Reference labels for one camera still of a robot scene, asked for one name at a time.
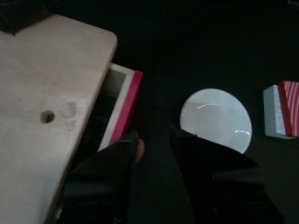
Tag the wooden drawer with pink front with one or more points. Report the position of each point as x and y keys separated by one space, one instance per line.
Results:
x=130 y=102

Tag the wooden cabinet box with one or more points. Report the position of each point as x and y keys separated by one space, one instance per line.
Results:
x=43 y=87

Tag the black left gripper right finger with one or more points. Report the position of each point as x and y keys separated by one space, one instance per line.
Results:
x=222 y=186

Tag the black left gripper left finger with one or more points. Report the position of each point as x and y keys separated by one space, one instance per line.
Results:
x=100 y=186

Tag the white oval plate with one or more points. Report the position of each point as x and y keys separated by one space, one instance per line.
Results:
x=218 y=116

